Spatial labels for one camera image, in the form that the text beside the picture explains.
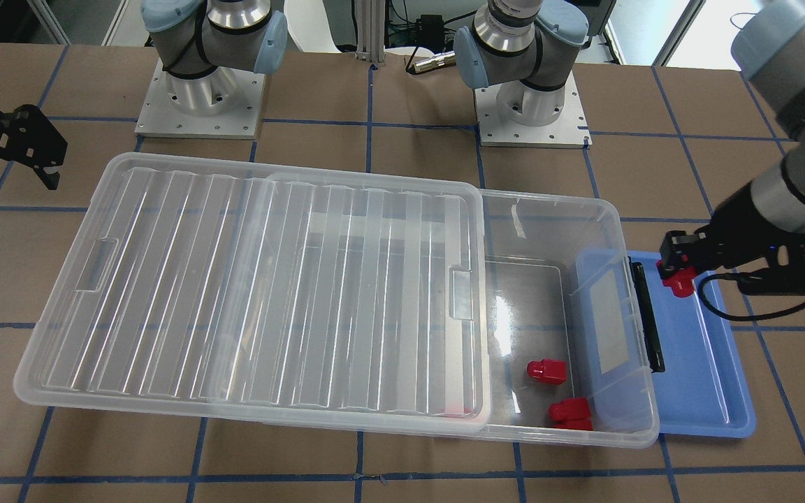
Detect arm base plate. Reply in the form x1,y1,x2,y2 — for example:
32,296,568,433
474,73,593,149
135,60,266,140

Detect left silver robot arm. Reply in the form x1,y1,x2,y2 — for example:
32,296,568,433
454,1,805,298

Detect clear plastic storage box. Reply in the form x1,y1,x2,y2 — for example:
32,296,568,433
475,190,660,449

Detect blue plastic tray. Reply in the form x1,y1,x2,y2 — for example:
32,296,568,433
628,251,757,439

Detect black box latch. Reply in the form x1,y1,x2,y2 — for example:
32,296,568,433
629,257,667,373

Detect red block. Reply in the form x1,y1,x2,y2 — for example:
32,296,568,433
526,358,568,386
662,268,697,298
547,398,594,432

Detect clear plastic box lid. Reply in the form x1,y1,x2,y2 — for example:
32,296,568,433
13,153,491,435

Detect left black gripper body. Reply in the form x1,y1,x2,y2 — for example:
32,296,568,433
696,189,805,272

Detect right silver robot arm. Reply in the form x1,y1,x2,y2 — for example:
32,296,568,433
0,1,288,190

